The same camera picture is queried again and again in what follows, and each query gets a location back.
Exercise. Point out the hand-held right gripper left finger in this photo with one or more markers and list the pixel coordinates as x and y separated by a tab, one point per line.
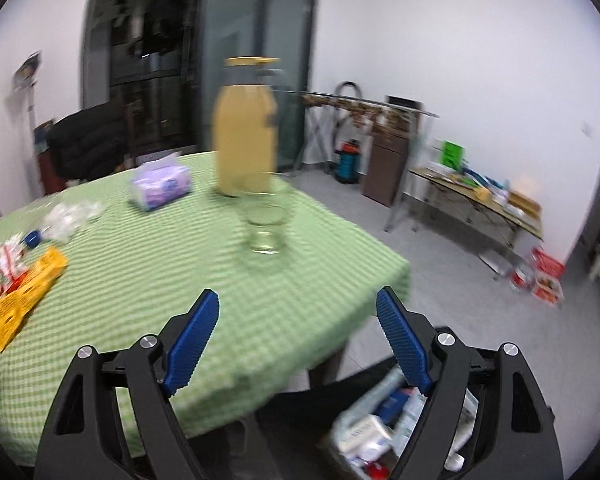
192	345

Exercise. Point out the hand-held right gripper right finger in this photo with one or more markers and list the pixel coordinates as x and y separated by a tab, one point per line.
402	342

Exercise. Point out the dark blue carton box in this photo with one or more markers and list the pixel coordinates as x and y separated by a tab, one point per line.
392	405

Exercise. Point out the green checkered tablecloth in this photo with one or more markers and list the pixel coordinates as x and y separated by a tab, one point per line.
180	270

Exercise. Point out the white carton box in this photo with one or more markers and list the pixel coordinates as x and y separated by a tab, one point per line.
362	435

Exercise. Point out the clear drinking glass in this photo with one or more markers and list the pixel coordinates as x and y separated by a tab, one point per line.
265	225

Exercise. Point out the red printed box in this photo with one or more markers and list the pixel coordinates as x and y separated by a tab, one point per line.
547	262
540	287

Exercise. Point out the folding side table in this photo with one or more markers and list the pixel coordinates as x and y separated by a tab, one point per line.
470	200

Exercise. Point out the purple tissue pack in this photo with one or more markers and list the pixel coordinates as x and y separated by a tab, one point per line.
162	185

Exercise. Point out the clear plastic container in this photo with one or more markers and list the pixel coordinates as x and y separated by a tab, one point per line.
72	220

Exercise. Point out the brown cabinet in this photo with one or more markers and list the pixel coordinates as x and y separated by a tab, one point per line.
385	170

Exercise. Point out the yellow printed packet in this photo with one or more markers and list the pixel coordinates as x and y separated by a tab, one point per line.
25	295

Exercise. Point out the clutter of small boxes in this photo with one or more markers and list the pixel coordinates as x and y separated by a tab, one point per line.
500	192

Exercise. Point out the blue vacuum cleaner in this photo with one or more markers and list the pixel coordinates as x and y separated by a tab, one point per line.
347	162

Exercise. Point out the small blue cap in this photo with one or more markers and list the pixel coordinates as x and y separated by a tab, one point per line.
31	239

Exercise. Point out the green box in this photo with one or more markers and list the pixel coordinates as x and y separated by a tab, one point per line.
452	155

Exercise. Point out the red printed packet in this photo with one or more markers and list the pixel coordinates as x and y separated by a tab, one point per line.
10	265

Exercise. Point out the yellow juice pitcher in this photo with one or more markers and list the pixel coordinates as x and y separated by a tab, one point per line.
247	130

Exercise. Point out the black padded jacket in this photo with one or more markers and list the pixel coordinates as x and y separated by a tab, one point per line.
87	140

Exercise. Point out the row of dried brown pieces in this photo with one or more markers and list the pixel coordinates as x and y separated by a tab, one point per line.
365	110

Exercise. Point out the red hanging cloth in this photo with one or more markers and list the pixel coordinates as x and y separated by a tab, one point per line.
45	160

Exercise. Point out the black flat device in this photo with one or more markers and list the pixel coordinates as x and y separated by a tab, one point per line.
402	101

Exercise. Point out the glass sliding door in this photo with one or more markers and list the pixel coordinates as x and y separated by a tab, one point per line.
260	60

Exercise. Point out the hanging dark clothes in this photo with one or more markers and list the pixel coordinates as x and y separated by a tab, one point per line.
155	15

